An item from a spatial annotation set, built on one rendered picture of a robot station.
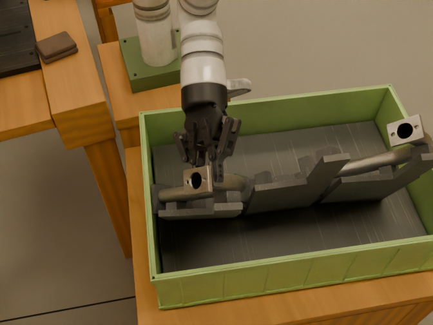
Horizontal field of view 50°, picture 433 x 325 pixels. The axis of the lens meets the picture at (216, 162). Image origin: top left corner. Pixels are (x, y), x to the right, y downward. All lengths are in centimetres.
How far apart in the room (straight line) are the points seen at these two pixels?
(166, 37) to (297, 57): 156
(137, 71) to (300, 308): 73
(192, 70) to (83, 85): 58
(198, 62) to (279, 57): 199
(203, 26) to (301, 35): 213
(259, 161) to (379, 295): 40
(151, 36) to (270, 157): 43
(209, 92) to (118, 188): 86
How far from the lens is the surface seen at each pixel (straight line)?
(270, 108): 113
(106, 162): 141
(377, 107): 125
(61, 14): 153
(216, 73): 73
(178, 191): 91
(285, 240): 102
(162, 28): 122
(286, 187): 86
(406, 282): 111
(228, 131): 69
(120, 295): 190
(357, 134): 123
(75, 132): 128
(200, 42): 75
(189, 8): 81
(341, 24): 301
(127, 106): 126
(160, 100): 126
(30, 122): 125
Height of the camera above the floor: 175
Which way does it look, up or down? 54 degrees down
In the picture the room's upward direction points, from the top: straight up
